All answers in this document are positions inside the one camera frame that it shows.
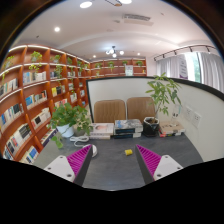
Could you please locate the white partition with black edge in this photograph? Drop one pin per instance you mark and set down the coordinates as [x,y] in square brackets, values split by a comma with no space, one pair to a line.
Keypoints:
[120,88]

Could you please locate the white curtains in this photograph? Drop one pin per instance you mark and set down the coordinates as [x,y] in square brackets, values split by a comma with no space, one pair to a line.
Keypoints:
[210,70]

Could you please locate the small stack of books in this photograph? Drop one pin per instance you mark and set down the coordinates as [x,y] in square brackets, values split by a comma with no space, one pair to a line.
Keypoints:
[171,128]

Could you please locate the round-bulb ceiling chandelier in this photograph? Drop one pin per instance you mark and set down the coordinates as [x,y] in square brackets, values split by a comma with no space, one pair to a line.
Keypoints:
[114,51]

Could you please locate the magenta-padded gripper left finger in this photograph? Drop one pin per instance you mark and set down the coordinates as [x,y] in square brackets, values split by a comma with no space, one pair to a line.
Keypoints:
[61,166]

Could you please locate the orange wooden shelf unit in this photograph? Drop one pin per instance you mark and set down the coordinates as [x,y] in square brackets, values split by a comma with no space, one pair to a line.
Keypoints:
[20,106]

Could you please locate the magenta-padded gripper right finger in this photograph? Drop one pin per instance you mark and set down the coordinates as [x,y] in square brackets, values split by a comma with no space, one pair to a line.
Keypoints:
[166,165]

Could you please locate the recessed ceiling lights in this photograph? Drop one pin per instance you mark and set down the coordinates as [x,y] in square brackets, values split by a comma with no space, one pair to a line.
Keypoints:
[86,4]

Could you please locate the leafy plant in white pot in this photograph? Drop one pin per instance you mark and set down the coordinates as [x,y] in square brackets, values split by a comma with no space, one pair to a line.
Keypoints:
[65,130]

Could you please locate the plain white book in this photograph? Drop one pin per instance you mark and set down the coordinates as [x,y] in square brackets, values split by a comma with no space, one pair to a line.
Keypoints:
[100,136]

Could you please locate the ceiling air vent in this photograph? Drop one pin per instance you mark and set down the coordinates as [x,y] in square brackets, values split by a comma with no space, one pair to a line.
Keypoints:
[137,19]

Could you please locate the brown padded chair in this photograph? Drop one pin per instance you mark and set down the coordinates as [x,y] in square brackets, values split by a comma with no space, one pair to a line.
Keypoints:
[140,108]
[109,110]

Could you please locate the white book with pink cover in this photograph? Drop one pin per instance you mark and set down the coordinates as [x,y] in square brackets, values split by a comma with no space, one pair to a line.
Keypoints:
[102,128]

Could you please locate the tall plant in black pot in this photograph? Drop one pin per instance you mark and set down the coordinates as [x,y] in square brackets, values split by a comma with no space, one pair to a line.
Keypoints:
[150,128]

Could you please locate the black track light rail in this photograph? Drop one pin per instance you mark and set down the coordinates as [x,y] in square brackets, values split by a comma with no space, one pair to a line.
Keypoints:
[186,49]

